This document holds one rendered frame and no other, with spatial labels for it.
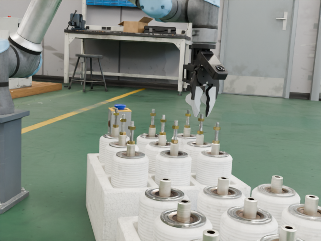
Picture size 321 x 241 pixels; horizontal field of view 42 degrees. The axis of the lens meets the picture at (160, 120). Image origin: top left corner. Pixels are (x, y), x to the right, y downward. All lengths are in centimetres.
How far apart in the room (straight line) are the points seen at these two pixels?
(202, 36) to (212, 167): 37
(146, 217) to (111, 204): 27
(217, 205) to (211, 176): 33
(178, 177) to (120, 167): 15
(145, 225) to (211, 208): 13
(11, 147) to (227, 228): 88
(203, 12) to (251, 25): 487
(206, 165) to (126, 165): 22
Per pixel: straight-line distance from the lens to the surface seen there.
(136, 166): 105
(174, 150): 111
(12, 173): 145
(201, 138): 125
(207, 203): 81
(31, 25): 146
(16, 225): 132
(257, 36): 608
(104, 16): 638
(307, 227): 76
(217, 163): 112
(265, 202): 86
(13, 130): 142
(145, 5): 112
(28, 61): 149
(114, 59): 631
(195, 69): 122
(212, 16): 123
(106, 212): 104
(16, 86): 453
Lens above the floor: 51
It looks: 9 degrees down
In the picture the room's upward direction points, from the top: 3 degrees clockwise
